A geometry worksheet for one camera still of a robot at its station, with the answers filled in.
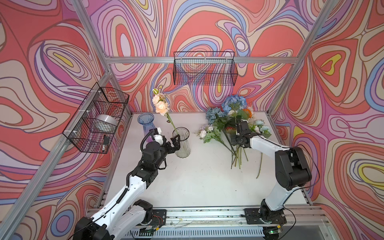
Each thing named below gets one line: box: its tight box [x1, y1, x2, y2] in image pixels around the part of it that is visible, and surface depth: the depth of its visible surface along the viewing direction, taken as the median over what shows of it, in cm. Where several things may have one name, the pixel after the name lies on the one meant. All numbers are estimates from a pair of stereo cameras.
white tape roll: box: [95, 114, 118, 131], surface depth 73 cm
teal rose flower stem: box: [205, 107, 227, 125], surface depth 107 cm
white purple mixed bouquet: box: [194, 124, 236, 156], surface depth 101 cm
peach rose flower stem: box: [152, 88, 179, 135], surface depth 76 cm
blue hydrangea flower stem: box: [221, 94, 247, 123], surface depth 103 cm
